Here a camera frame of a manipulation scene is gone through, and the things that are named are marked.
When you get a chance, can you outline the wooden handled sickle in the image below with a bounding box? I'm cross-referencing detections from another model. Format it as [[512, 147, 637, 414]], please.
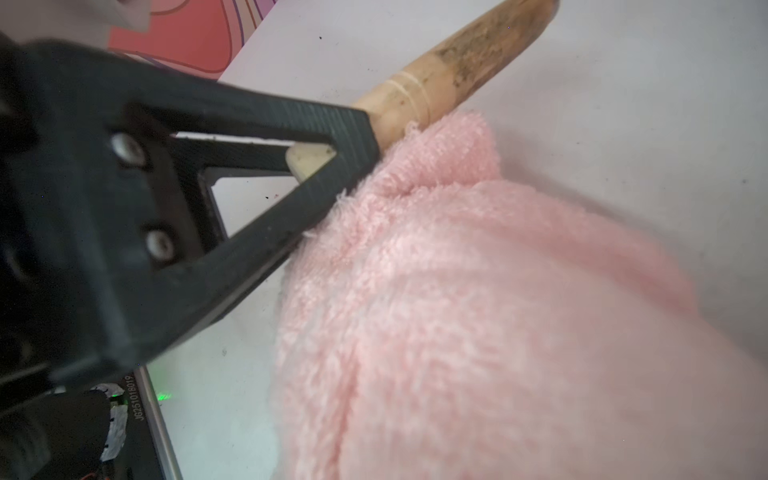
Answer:
[[284, 0, 561, 181]]

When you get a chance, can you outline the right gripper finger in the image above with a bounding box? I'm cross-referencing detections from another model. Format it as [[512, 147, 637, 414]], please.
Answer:
[[1, 39, 380, 412]]

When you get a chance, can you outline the pink terry rag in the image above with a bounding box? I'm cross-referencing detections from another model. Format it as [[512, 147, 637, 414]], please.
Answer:
[[272, 114, 767, 479]]

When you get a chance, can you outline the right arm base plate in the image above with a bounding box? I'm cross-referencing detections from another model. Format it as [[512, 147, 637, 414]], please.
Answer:
[[1, 366, 182, 479]]

